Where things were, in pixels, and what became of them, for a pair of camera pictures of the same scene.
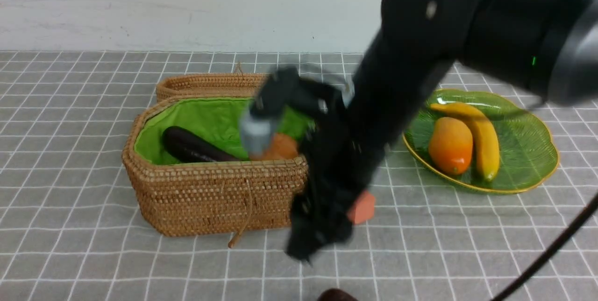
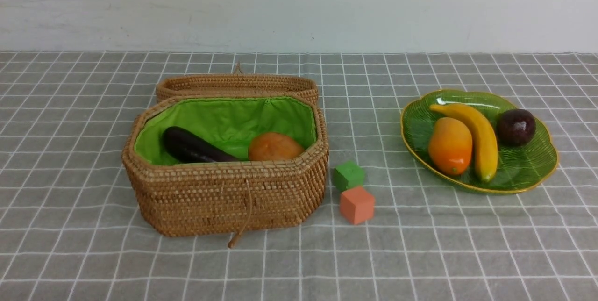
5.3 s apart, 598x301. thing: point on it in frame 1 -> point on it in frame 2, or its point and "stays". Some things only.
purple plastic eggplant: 185,146 stays
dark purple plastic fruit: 336,294 -> 516,127
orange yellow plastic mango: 451,146 stays
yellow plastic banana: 486,139 stays
